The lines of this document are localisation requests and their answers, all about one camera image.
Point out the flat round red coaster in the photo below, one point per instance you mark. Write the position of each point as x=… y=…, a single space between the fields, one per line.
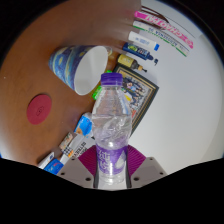
x=39 y=109

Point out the amber pump bottle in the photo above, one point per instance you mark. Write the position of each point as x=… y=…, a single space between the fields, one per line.
x=126 y=61

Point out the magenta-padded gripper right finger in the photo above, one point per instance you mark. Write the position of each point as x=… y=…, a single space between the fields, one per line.
x=136 y=161

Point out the white paper gift bag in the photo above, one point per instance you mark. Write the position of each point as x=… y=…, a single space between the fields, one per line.
x=80 y=148

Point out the framed group photo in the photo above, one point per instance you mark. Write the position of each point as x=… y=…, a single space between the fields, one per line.
x=140 y=93

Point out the white lotion bottle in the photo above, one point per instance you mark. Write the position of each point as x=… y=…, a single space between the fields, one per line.
x=141 y=40

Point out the small snack packet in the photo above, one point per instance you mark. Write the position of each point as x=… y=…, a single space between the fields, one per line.
x=66 y=141

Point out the blue painted white mug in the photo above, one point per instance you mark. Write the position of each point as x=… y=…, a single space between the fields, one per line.
x=71 y=65

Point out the clear purple-capped water bottle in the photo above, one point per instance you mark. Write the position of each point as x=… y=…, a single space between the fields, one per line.
x=111 y=133

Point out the dark blue pump bottle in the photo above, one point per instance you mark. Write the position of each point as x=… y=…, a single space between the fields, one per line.
x=136 y=51

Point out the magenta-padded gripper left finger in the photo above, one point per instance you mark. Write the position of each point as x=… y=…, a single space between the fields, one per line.
x=86 y=161

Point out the long white green box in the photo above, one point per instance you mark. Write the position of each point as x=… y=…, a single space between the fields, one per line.
x=160 y=36

